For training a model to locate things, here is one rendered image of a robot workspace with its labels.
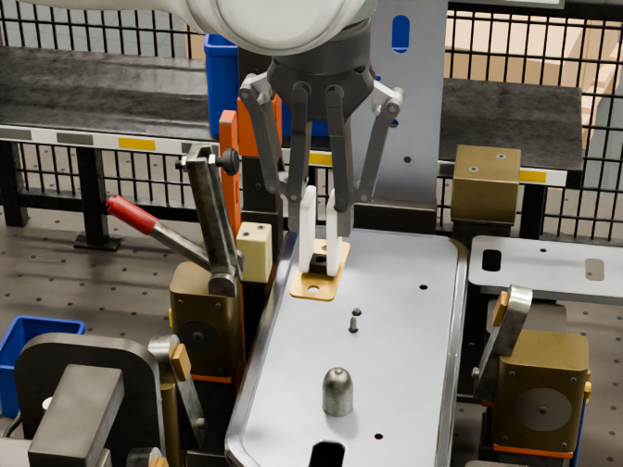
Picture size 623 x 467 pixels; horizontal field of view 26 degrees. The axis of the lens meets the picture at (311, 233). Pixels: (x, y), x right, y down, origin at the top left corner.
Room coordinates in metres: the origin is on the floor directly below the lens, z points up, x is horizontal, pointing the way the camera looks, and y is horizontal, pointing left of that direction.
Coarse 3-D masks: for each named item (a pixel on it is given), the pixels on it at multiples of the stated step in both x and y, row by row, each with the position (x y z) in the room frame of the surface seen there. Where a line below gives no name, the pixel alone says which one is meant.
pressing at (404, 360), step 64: (384, 256) 1.30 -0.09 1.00; (448, 256) 1.30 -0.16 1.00; (320, 320) 1.17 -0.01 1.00; (384, 320) 1.17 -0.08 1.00; (448, 320) 1.17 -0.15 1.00; (256, 384) 1.07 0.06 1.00; (320, 384) 1.07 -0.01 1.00; (384, 384) 1.07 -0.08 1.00; (448, 384) 1.07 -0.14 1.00; (256, 448) 0.97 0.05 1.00; (384, 448) 0.97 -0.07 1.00; (448, 448) 0.98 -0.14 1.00
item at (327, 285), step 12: (324, 240) 0.97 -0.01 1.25; (324, 252) 0.95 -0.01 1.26; (348, 252) 0.95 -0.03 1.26; (312, 264) 0.92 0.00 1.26; (324, 264) 0.92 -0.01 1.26; (300, 276) 0.91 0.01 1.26; (312, 276) 0.91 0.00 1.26; (324, 276) 0.91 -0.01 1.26; (336, 276) 0.91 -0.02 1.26; (300, 288) 0.90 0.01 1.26; (324, 288) 0.90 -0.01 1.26; (336, 288) 0.90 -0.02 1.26; (324, 300) 0.88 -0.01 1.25
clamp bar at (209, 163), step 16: (208, 144) 1.20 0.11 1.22; (176, 160) 1.19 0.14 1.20; (192, 160) 1.17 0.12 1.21; (208, 160) 1.18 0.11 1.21; (224, 160) 1.17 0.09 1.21; (192, 176) 1.17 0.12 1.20; (208, 176) 1.16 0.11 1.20; (192, 192) 1.17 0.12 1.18; (208, 192) 1.16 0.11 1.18; (208, 208) 1.16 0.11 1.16; (224, 208) 1.19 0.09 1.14; (208, 224) 1.16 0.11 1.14; (224, 224) 1.19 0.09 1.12; (208, 240) 1.16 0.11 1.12; (224, 240) 1.17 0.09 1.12; (208, 256) 1.16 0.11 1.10; (224, 256) 1.16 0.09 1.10; (224, 272) 1.16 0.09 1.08; (240, 272) 1.19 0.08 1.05
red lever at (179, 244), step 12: (108, 204) 1.19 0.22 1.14; (120, 204) 1.19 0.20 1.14; (132, 204) 1.20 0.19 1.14; (120, 216) 1.19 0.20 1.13; (132, 216) 1.19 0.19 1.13; (144, 216) 1.19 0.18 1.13; (144, 228) 1.18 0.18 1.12; (156, 228) 1.18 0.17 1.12; (168, 228) 1.19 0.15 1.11; (168, 240) 1.18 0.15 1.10; (180, 240) 1.18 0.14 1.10; (180, 252) 1.18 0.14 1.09; (192, 252) 1.18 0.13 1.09; (204, 252) 1.18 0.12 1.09; (204, 264) 1.18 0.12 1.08
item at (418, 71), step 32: (384, 0) 1.42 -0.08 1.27; (416, 0) 1.42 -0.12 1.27; (384, 32) 1.42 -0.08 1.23; (416, 32) 1.42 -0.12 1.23; (384, 64) 1.42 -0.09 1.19; (416, 64) 1.42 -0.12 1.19; (416, 96) 1.41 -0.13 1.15; (352, 128) 1.43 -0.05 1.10; (416, 128) 1.41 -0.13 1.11; (384, 160) 1.42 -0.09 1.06; (416, 160) 1.41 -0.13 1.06; (384, 192) 1.42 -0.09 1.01; (416, 192) 1.41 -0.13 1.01
